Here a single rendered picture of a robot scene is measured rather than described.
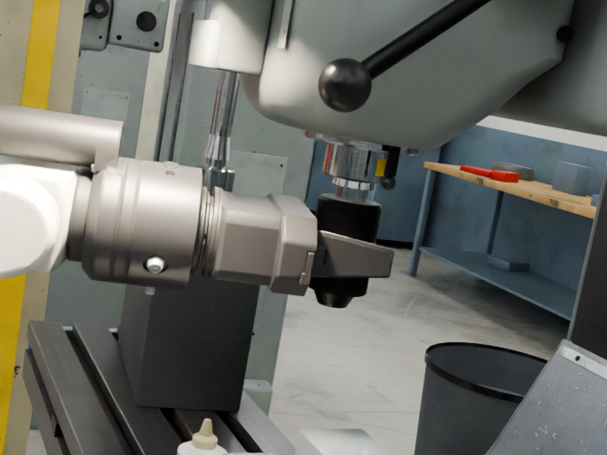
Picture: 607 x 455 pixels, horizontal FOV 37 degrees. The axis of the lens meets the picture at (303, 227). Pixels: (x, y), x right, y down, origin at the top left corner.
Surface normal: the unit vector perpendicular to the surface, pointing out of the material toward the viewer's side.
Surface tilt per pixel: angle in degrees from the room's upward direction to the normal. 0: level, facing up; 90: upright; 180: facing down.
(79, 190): 51
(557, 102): 99
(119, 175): 38
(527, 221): 90
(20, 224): 97
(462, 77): 118
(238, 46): 90
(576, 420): 64
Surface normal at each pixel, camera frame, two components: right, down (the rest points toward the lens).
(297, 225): 0.22, -0.54
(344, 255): 0.15, 0.20
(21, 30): 0.39, 0.22
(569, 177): -0.92, -0.10
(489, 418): -0.37, 0.15
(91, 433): 0.17, -0.97
